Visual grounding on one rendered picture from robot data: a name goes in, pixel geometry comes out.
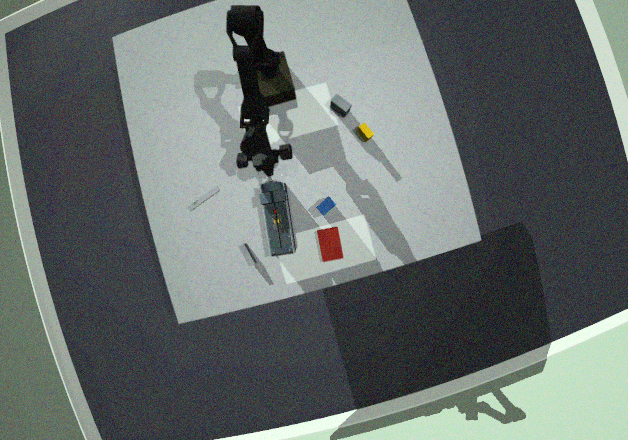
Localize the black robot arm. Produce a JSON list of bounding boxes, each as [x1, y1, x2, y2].
[[226, 5, 281, 171]]

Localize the red block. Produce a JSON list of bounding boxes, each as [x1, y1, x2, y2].
[[317, 227, 344, 263]]

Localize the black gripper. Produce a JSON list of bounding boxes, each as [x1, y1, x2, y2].
[[236, 137, 293, 175]]

